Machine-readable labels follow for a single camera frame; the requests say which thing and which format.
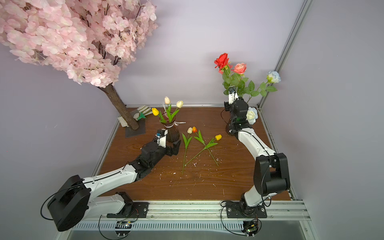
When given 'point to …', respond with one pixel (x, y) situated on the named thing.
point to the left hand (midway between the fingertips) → (176, 138)
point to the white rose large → (252, 115)
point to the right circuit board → (250, 227)
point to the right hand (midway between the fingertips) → (235, 91)
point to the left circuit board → (123, 228)
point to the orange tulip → (200, 139)
